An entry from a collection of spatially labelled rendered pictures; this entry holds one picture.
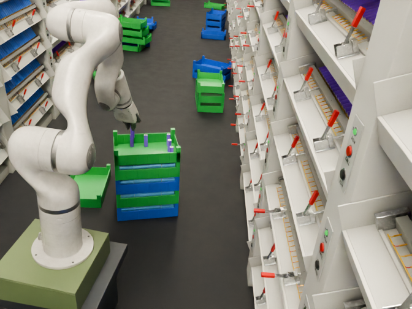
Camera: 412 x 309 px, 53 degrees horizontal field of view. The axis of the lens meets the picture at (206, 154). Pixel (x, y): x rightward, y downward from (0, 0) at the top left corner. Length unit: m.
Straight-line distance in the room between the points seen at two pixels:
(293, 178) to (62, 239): 0.70
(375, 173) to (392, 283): 0.15
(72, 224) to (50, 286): 0.19
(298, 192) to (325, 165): 0.27
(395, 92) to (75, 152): 0.81
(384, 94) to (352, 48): 0.25
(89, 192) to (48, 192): 1.07
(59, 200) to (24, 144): 0.19
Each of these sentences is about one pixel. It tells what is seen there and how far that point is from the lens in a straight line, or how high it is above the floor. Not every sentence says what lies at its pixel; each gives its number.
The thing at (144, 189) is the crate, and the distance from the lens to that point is 1.99.
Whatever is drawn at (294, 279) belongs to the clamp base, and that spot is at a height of 0.54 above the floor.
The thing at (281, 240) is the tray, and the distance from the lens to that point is 1.26.
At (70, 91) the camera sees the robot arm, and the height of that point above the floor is 0.88.
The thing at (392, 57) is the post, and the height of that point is 1.19.
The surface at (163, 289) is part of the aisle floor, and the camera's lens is 1.78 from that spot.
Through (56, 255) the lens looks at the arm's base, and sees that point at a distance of 1.38.
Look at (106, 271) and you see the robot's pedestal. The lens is 1.47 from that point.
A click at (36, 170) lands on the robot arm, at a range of 1.23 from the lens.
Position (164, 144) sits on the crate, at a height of 0.32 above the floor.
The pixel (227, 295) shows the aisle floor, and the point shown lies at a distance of 1.78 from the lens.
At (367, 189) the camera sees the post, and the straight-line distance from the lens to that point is 0.67.
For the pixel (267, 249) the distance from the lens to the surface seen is 1.52.
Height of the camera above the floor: 1.34
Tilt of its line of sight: 30 degrees down
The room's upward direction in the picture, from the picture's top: 4 degrees clockwise
